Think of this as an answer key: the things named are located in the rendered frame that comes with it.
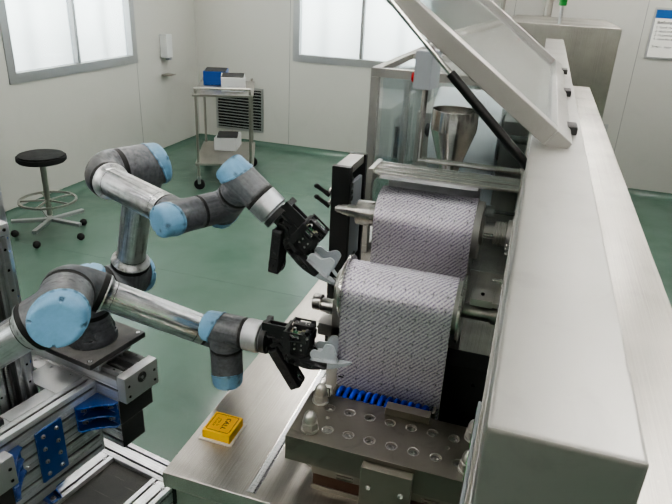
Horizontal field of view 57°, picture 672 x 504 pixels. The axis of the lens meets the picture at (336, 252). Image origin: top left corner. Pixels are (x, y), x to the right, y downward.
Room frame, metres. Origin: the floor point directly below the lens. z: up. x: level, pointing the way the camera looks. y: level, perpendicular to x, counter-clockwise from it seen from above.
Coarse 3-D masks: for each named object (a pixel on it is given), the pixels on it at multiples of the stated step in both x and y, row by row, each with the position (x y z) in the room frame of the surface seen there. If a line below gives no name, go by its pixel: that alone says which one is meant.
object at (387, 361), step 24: (360, 336) 1.14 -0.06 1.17; (384, 336) 1.12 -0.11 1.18; (408, 336) 1.11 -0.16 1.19; (432, 336) 1.09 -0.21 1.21; (360, 360) 1.14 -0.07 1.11; (384, 360) 1.12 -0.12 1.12; (408, 360) 1.10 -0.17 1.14; (432, 360) 1.09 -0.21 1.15; (360, 384) 1.13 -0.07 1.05; (384, 384) 1.12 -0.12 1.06; (408, 384) 1.10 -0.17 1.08; (432, 384) 1.09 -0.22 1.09; (432, 408) 1.09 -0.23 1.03
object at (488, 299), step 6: (474, 288) 1.15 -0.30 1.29; (474, 294) 1.13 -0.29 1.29; (480, 294) 1.13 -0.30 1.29; (486, 294) 1.13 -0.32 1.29; (492, 294) 1.13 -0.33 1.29; (498, 294) 1.14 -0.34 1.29; (474, 300) 1.11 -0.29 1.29; (480, 300) 1.10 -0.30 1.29; (486, 300) 1.10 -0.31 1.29; (492, 300) 1.10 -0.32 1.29; (498, 300) 1.11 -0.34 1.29; (480, 306) 1.10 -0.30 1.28; (486, 306) 1.10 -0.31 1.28; (492, 306) 1.10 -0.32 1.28
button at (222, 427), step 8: (216, 416) 1.15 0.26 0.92; (224, 416) 1.15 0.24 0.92; (232, 416) 1.15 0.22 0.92; (208, 424) 1.12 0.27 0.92; (216, 424) 1.12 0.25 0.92; (224, 424) 1.12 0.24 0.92; (232, 424) 1.13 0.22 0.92; (240, 424) 1.14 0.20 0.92; (208, 432) 1.10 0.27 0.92; (216, 432) 1.10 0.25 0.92; (224, 432) 1.10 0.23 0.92; (232, 432) 1.10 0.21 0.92; (216, 440) 1.09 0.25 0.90; (224, 440) 1.09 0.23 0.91
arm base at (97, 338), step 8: (96, 320) 1.58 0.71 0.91; (104, 320) 1.60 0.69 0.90; (112, 320) 1.65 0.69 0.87; (88, 328) 1.57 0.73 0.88; (96, 328) 1.58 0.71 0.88; (104, 328) 1.59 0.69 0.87; (112, 328) 1.62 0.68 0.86; (88, 336) 1.57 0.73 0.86; (96, 336) 1.57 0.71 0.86; (104, 336) 1.58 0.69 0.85; (112, 336) 1.60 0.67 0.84; (72, 344) 1.56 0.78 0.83; (80, 344) 1.55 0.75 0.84; (88, 344) 1.55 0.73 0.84; (96, 344) 1.56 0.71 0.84; (104, 344) 1.57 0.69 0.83
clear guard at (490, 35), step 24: (432, 0) 1.21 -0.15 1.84; (456, 0) 1.48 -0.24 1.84; (480, 0) 1.91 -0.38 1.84; (456, 24) 1.18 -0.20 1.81; (480, 24) 1.43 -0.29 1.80; (504, 24) 1.84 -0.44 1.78; (480, 48) 1.14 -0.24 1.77; (504, 48) 1.39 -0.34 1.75; (528, 48) 1.77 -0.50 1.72; (504, 72) 1.11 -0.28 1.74; (528, 72) 1.34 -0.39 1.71; (552, 72) 1.70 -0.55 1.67; (528, 96) 1.08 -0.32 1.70
